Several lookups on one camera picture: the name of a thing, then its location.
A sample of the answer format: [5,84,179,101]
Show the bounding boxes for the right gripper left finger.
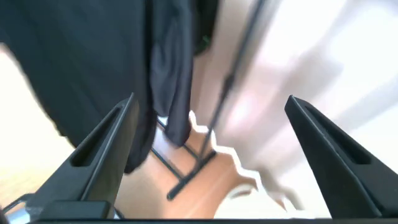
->
[26,93,140,220]

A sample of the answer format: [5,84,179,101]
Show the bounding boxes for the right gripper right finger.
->
[284,95,398,219]

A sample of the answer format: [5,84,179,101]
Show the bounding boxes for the black garment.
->
[0,0,195,174]

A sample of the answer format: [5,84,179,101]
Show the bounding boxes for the black shorts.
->
[194,0,220,57]

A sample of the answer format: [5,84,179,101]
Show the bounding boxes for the black clothes rack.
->
[150,0,267,200]

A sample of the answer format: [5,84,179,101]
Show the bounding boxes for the beige curtain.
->
[189,0,398,218]

